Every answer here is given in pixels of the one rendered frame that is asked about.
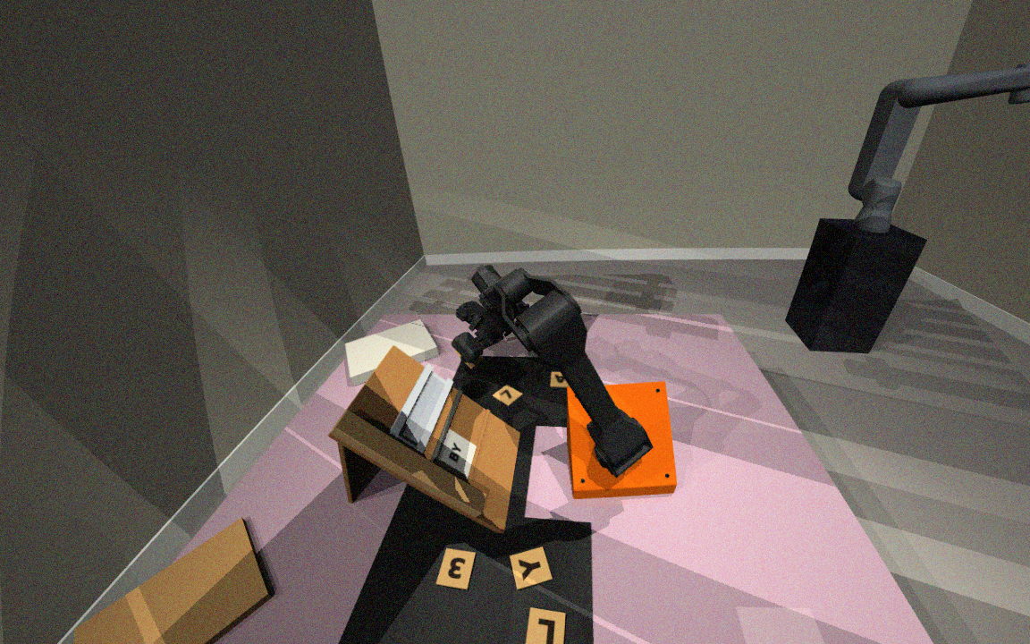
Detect white paper ticket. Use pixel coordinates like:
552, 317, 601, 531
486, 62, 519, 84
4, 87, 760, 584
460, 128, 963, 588
436, 429, 477, 480

